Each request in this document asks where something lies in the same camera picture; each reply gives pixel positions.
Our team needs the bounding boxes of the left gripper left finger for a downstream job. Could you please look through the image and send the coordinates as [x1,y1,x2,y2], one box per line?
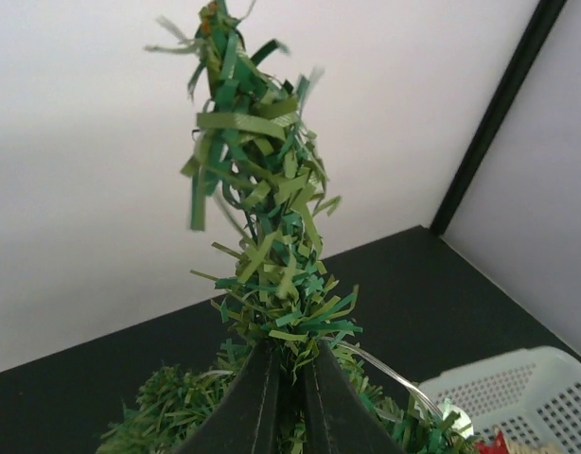
[176,340,280,454]

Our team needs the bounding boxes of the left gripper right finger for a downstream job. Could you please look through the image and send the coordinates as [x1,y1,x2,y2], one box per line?
[302,340,404,454]

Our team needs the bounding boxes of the string of white lights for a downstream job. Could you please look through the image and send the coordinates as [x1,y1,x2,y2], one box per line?
[318,333,475,439]

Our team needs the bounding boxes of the white plastic basket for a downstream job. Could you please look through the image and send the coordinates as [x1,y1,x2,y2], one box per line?
[419,346,581,453]

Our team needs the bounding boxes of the small green christmas tree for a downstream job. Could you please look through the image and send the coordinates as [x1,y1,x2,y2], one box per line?
[98,1,476,453]

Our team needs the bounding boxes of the pile of christmas ornaments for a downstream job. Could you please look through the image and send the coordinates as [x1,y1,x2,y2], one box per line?
[475,428,562,454]

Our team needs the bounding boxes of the right black frame post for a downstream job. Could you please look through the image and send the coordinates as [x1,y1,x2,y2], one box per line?
[430,0,566,236]

